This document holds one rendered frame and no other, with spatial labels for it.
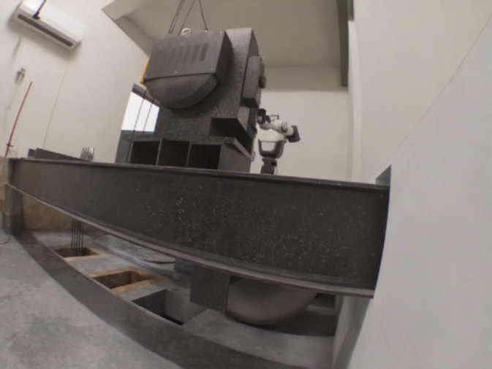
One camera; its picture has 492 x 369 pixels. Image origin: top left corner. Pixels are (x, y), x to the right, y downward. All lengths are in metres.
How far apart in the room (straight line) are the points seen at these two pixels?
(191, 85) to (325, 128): 2.59
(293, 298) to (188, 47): 1.37
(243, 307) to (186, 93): 1.09
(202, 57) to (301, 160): 2.46
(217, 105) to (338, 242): 0.94
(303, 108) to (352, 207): 3.18
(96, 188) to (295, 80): 3.43
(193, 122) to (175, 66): 0.33
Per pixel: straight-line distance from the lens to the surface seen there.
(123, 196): 0.92
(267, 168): 2.31
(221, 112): 1.25
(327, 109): 3.67
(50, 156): 1.78
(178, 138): 1.30
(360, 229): 0.60
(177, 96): 1.26
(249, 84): 1.29
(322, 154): 3.44
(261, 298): 1.16
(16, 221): 2.45
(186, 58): 1.36
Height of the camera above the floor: 0.58
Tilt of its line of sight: 5 degrees up
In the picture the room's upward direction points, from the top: 8 degrees clockwise
